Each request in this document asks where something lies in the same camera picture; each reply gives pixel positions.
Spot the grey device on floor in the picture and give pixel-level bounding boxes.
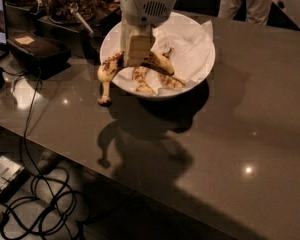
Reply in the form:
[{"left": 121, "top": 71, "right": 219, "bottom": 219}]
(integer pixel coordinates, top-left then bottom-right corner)
[{"left": 0, "top": 156, "right": 26, "bottom": 202}]

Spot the person in light trousers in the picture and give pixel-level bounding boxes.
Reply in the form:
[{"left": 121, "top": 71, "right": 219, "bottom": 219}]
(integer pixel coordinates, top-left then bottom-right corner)
[{"left": 218, "top": 0, "right": 272, "bottom": 25}]

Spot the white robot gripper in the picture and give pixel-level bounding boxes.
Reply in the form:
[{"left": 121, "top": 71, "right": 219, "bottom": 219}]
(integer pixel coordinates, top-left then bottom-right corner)
[{"left": 120, "top": 0, "right": 177, "bottom": 67}]

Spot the white paper napkin liner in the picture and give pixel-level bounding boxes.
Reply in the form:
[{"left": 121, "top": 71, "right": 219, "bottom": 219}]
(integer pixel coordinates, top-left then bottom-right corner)
[{"left": 113, "top": 13, "right": 215, "bottom": 100}]

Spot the black cable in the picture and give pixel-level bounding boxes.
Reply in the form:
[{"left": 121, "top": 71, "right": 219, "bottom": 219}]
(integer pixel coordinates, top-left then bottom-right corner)
[{"left": 0, "top": 71, "right": 88, "bottom": 240}]

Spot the white ceramic bowl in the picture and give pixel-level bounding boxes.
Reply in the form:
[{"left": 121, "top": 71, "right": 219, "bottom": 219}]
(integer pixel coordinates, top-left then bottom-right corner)
[{"left": 96, "top": 12, "right": 215, "bottom": 102}]

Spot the black serving tray stand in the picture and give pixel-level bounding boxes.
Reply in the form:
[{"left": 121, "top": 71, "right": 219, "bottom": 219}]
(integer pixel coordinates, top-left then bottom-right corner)
[{"left": 6, "top": 5, "right": 121, "bottom": 62}]

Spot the glass jar of nuts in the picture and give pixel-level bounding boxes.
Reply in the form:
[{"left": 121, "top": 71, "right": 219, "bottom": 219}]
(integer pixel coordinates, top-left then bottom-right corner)
[{"left": 42, "top": 0, "right": 96, "bottom": 25}]

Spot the black box with label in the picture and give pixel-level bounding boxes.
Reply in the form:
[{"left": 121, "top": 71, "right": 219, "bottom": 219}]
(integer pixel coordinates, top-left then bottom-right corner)
[{"left": 7, "top": 32, "right": 71, "bottom": 80}]

